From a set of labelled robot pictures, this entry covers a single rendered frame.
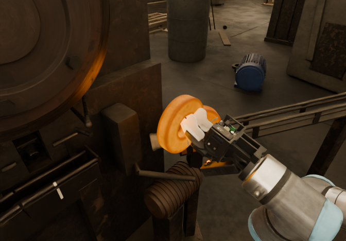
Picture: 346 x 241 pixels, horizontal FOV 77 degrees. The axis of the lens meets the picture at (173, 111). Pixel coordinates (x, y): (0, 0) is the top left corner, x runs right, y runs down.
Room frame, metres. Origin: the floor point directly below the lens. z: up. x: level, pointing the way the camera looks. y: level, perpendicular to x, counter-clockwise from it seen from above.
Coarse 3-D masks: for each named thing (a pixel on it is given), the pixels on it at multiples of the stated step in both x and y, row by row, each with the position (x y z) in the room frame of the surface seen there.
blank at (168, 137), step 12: (180, 96) 0.46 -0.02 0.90; (192, 96) 0.48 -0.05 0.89; (168, 108) 0.43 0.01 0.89; (180, 108) 0.42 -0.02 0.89; (192, 108) 0.45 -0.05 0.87; (168, 120) 0.40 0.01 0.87; (180, 120) 0.42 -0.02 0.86; (168, 132) 0.39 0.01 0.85; (180, 132) 0.46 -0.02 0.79; (168, 144) 0.39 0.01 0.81; (180, 144) 0.42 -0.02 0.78
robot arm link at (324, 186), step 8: (312, 176) 0.38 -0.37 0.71; (320, 176) 0.38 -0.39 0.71; (312, 184) 0.35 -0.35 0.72; (320, 184) 0.34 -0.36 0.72; (328, 184) 0.35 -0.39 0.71; (320, 192) 0.32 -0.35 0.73; (328, 192) 0.31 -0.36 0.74; (336, 192) 0.30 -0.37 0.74; (344, 192) 0.30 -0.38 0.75; (336, 200) 0.28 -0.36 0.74; (344, 200) 0.28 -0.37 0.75; (344, 208) 0.26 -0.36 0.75; (344, 216) 0.25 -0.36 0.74; (344, 224) 0.25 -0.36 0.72
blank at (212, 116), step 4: (204, 108) 0.59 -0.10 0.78; (208, 108) 0.60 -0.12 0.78; (212, 108) 0.62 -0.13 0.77; (208, 112) 0.59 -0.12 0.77; (212, 112) 0.59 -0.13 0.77; (216, 112) 0.60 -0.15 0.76; (208, 116) 0.59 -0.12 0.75; (212, 116) 0.59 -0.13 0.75; (216, 116) 0.59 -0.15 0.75; (212, 120) 0.59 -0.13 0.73; (216, 120) 0.59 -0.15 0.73; (180, 128) 0.57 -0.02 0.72
